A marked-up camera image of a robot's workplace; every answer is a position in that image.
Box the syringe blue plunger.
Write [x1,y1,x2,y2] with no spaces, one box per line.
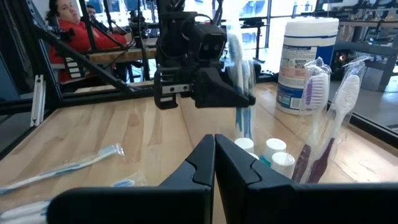
[0,142,125,196]
[111,177,137,188]

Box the clear acrylic organizer box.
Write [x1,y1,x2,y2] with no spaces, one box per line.
[231,60,348,184]

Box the person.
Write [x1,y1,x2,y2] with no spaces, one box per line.
[46,0,133,83]
[85,3,109,32]

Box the wooden desk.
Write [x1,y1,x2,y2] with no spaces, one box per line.
[51,37,158,68]

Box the teal mouthwash bottle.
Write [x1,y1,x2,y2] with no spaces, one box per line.
[234,138,255,154]
[264,138,287,158]
[269,151,296,179]

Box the white wipes canister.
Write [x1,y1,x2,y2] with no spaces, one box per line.
[275,17,340,116]

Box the silver aluminium extrusion piece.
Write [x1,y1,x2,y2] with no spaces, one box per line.
[30,74,47,128]

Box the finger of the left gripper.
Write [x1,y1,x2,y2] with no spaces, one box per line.
[194,67,256,109]

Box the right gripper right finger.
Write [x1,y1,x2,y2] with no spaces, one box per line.
[216,134,398,224]

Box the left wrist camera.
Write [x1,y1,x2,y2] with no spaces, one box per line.
[182,23,228,62]

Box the grey workbench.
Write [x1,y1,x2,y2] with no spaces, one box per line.
[334,18,398,93]

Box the purple toothbrush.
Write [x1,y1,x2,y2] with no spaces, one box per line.
[292,57,332,184]

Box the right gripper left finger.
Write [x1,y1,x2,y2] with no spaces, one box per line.
[46,134,216,224]

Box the black table frame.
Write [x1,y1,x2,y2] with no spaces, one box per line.
[0,0,398,159]

